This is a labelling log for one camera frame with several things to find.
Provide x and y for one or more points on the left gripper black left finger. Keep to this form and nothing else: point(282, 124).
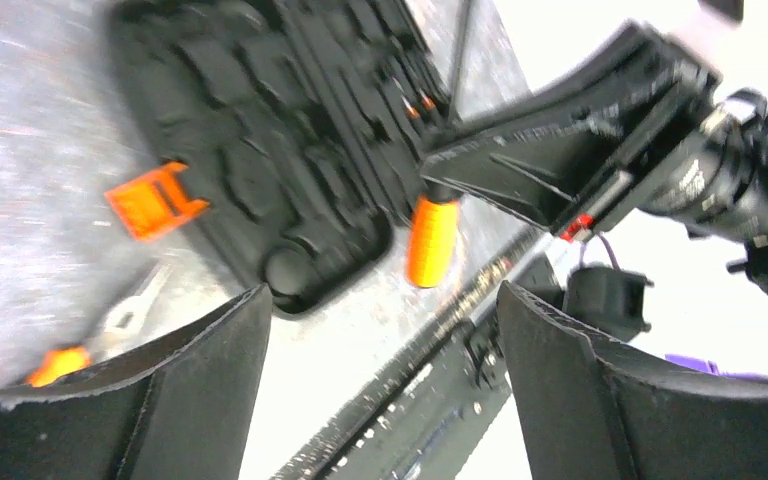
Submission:
point(178, 407)

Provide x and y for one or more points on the small orange-black precision screwdriver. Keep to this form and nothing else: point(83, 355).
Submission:
point(411, 111)

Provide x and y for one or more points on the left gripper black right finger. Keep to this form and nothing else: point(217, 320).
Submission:
point(593, 407)

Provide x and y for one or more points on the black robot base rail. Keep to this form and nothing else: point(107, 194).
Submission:
point(427, 409)

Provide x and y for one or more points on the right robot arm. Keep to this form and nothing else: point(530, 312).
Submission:
point(635, 127)

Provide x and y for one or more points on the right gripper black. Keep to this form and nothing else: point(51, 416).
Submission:
point(655, 140)

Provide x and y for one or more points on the black music stand tripod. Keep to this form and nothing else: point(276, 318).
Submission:
point(465, 16)

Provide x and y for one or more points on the large orange-handled screwdriver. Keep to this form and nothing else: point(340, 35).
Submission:
point(433, 236)

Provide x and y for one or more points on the black plastic tool case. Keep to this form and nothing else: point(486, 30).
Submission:
point(283, 117)

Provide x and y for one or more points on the orange-handled pliers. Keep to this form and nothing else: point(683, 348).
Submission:
point(112, 336)

